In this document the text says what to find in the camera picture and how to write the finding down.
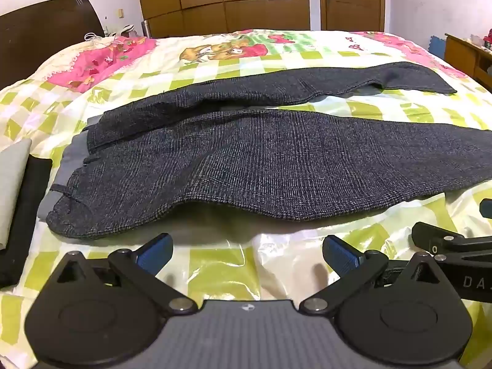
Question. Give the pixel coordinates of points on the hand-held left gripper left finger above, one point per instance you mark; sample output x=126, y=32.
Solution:
x=155, y=254

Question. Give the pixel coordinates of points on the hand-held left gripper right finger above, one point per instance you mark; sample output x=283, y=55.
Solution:
x=340, y=255

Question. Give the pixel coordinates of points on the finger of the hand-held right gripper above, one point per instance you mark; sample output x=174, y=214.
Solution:
x=487, y=207
x=442, y=238

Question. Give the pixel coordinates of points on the dark grey tweed pants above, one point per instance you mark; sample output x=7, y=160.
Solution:
x=269, y=153

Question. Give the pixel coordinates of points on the printed checkered bed sheet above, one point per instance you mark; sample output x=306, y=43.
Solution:
x=215, y=265

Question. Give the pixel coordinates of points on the folded black cloth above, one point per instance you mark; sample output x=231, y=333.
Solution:
x=27, y=219

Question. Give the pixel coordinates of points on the wooden side cabinet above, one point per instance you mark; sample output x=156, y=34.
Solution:
x=467, y=57

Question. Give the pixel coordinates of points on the folded light grey cloth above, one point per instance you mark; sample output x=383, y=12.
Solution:
x=13, y=192

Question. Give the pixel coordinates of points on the red item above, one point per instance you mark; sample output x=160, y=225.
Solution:
x=488, y=38

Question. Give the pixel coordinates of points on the blue foam mat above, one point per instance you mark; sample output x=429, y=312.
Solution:
x=435, y=46

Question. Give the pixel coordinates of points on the dark brown headboard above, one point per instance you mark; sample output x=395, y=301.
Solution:
x=46, y=27

